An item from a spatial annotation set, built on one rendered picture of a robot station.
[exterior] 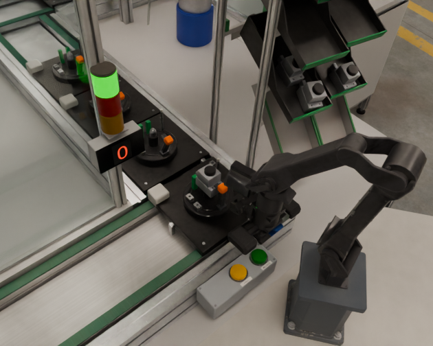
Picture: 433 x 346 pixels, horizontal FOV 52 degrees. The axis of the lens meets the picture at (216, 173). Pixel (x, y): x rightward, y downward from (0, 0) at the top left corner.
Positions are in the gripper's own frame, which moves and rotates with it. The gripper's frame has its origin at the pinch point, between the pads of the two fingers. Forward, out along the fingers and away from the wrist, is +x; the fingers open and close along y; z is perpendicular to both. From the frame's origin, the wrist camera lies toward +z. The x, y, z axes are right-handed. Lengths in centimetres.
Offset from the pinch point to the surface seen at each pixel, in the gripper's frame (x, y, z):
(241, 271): 8.6, 6.5, -0.8
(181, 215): 8.8, 7.1, 21.7
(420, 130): 106, -201, 30
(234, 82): 20, -56, 65
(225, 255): 10.5, 5.6, 5.7
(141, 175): 8.8, 6.8, 40.1
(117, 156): -14.1, 18.2, 30.7
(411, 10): 106, -341, 122
